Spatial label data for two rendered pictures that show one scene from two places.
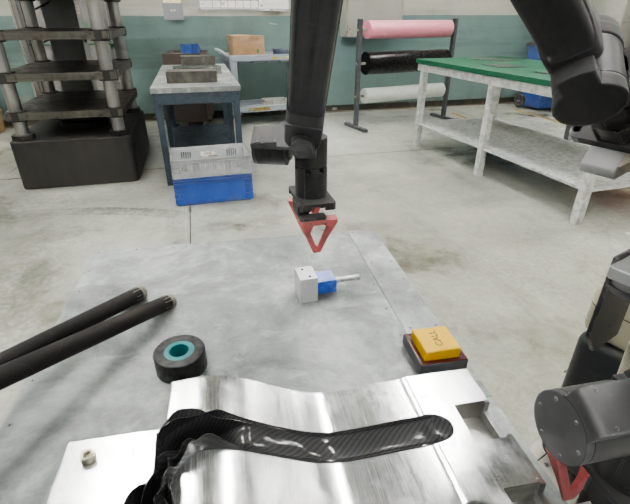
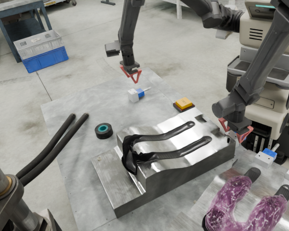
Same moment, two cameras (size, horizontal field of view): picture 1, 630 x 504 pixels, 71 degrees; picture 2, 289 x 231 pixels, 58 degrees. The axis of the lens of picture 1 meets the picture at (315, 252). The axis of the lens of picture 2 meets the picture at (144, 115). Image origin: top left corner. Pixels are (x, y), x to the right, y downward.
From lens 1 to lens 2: 0.53 m
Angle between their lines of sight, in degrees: 13
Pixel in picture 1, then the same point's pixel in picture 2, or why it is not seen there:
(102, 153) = not seen: outside the picture
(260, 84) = not seen: outside the picture
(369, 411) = (171, 125)
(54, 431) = (76, 161)
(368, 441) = (174, 132)
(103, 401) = (86, 150)
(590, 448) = (223, 112)
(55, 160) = not seen: outside the picture
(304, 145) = (127, 49)
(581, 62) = (207, 14)
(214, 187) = (46, 58)
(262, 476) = (152, 145)
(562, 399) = (216, 104)
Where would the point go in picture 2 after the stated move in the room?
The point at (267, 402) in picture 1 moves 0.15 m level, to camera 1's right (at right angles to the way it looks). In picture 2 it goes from (144, 130) to (179, 120)
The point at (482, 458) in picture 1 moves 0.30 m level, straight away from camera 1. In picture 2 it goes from (203, 127) to (208, 86)
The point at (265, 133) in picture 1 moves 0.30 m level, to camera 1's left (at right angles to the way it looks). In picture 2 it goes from (110, 46) to (44, 62)
